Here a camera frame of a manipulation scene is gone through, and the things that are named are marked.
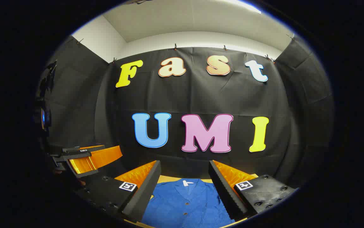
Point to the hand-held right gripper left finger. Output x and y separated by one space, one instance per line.
144 193

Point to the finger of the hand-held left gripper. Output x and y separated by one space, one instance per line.
106 158
93 148

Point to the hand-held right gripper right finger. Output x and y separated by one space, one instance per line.
224 190

